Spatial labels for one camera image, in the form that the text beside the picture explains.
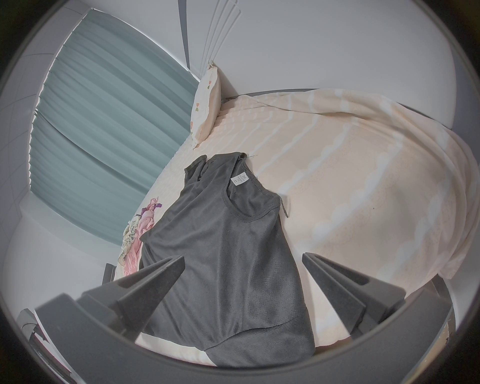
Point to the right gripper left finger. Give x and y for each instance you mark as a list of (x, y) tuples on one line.
[(131, 303)]

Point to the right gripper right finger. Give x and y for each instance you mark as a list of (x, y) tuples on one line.
[(356, 300)]

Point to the black T-shirt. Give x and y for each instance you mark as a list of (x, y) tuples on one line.
[(232, 262)]

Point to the pile of clothes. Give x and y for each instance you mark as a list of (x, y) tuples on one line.
[(144, 225)]

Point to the bed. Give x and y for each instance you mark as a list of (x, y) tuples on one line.
[(356, 187)]

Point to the blue-green curtain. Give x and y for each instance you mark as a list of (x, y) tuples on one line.
[(112, 93), (75, 180)]

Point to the white printed pillow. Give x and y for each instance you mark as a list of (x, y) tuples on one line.
[(204, 105)]

